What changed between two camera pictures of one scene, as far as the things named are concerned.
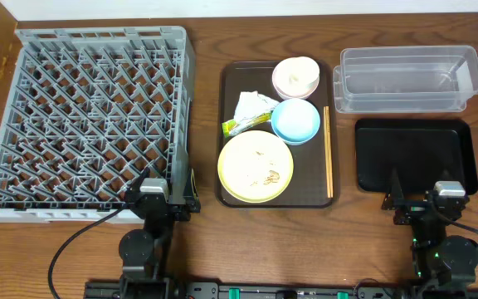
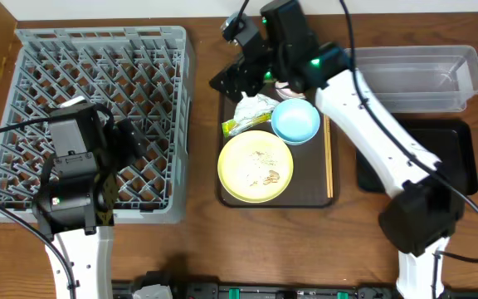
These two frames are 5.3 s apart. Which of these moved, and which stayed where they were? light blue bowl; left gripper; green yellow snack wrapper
Moved: left gripper
Stayed: light blue bowl; green yellow snack wrapper
